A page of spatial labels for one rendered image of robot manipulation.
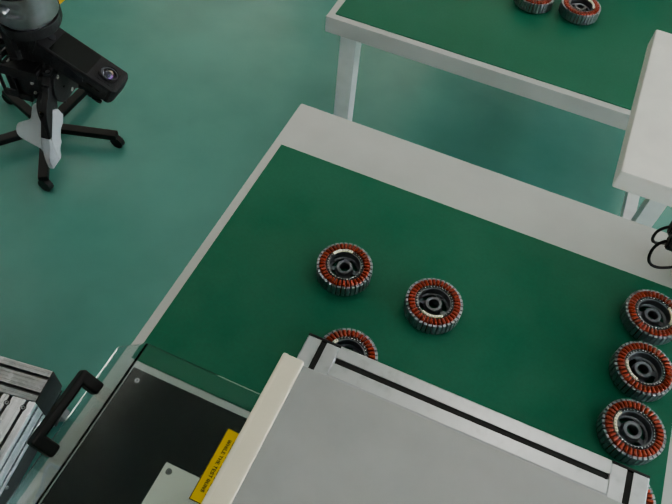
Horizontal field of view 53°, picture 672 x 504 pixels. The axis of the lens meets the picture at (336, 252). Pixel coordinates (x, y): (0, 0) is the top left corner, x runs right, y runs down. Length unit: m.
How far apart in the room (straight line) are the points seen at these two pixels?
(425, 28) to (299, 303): 0.95
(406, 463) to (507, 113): 2.44
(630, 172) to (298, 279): 0.66
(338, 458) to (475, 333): 0.78
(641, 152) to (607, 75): 0.93
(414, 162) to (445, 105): 1.33
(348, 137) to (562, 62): 0.66
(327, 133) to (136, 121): 1.29
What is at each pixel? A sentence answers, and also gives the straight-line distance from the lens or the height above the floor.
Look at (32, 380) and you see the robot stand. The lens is 1.94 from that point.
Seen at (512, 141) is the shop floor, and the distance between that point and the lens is 2.83.
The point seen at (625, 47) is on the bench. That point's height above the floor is 0.75.
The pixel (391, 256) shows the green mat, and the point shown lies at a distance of 1.41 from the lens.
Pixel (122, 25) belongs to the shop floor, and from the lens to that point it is 3.26.
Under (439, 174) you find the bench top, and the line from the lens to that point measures 1.58.
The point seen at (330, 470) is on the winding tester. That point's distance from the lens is 0.60.
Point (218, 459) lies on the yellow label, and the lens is 0.87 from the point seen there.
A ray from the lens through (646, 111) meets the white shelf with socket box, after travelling 1.16.
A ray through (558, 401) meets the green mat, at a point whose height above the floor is 0.75.
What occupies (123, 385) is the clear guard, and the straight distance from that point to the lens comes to 0.93.
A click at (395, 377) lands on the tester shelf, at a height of 1.11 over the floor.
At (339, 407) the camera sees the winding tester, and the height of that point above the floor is 1.32.
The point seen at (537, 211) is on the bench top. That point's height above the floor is 0.75.
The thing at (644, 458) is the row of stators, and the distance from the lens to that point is 1.32.
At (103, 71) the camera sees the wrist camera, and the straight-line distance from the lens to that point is 0.96.
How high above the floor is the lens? 1.89
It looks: 54 degrees down
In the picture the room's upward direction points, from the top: 7 degrees clockwise
